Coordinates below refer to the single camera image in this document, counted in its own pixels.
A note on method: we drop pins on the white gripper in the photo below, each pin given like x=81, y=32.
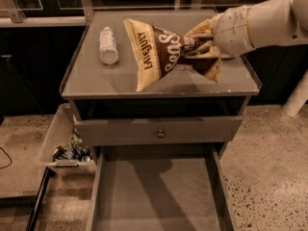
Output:
x=231, y=30

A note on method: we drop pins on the brown sea salt chip bag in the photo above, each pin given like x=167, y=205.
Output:
x=158, y=51

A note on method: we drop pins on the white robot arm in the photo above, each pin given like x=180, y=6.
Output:
x=278, y=23

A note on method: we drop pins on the grey drawer cabinet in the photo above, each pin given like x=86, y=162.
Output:
x=109, y=91

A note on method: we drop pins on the round metal drawer knob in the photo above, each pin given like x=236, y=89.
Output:
x=160, y=134

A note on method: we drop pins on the grey top drawer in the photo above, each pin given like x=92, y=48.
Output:
x=102, y=132

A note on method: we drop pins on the grey open middle drawer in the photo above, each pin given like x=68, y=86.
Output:
x=160, y=188

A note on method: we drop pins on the white ceramic bowl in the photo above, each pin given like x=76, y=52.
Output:
x=227, y=57

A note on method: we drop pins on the clear plastic water bottle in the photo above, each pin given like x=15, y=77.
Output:
x=107, y=46

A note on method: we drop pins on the cans and wrappers in bin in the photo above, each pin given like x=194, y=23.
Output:
x=74, y=150

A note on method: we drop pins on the clear plastic storage bin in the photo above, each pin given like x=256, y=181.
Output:
x=59, y=134

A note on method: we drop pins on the white metal railing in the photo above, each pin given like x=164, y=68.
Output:
x=96, y=4

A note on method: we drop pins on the white post at right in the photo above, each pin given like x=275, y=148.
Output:
x=298, y=97

